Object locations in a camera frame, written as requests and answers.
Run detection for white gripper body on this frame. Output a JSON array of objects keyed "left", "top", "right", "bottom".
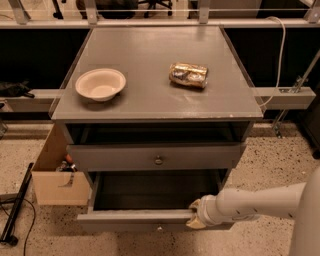
[{"left": 197, "top": 195, "right": 225, "bottom": 227}]

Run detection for cardboard box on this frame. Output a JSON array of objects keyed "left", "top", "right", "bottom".
[{"left": 32, "top": 125, "right": 90, "bottom": 206}]

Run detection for black cloth bag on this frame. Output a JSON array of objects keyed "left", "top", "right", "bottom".
[{"left": 0, "top": 81, "right": 35, "bottom": 98}]

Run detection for items inside cardboard box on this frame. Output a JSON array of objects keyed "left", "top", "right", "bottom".
[{"left": 56, "top": 154, "right": 77, "bottom": 172}]

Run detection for grey top drawer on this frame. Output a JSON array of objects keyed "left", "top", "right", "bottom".
[{"left": 67, "top": 143, "right": 246, "bottom": 172}]

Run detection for black floor cable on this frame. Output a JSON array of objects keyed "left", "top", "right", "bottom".
[{"left": 0, "top": 197, "right": 37, "bottom": 256}]

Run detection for white paper bowl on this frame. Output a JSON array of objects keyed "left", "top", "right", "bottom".
[{"left": 75, "top": 68, "right": 126, "bottom": 102}]

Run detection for crushed gold can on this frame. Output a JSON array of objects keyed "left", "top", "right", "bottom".
[{"left": 169, "top": 62, "right": 208, "bottom": 89}]

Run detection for black pole stand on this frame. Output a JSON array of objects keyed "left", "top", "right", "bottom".
[{"left": 0, "top": 163, "right": 33, "bottom": 246}]

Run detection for grey drawer cabinet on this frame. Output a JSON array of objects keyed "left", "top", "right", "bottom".
[{"left": 48, "top": 25, "right": 264, "bottom": 220}]

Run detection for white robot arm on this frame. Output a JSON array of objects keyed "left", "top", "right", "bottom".
[{"left": 186, "top": 168, "right": 320, "bottom": 256}]

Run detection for white cable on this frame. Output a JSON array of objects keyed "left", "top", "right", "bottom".
[{"left": 258, "top": 15, "right": 287, "bottom": 108}]

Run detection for office chair base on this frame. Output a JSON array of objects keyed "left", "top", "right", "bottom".
[{"left": 138, "top": 0, "right": 173, "bottom": 18}]

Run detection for grey drawer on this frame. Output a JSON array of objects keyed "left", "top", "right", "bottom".
[
  {"left": 67, "top": 143, "right": 246, "bottom": 172},
  {"left": 77, "top": 169, "right": 228, "bottom": 232}
]

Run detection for metal rail frame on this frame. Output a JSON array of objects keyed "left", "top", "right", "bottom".
[{"left": 0, "top": 0, "right": 320, "bottom": 29}]

